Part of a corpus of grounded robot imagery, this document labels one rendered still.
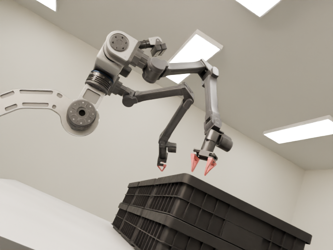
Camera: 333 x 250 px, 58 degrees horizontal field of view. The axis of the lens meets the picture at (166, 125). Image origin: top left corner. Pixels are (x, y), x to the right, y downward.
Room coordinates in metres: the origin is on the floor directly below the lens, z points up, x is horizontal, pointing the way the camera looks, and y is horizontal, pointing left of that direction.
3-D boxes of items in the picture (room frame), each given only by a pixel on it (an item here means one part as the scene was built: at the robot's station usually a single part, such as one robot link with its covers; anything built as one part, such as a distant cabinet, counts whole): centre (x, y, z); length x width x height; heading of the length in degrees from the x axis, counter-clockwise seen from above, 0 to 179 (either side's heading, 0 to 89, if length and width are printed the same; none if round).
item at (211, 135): (1.29, -0.22, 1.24); 0.07 x 0.06 x 0.07; 104
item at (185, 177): (0.91, -0.27, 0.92); 0.40 x 0.30 x 0.02; 99
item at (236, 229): (0.91, -0.27, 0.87); 0.40 x 0.30 x 0.11; 99
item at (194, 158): (1.30, -0.20, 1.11); 0.07 x 0.07 x 0.09; 55
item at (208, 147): (1.29, -0.21, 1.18); 0.10 x 0.07 x 0.07; 55
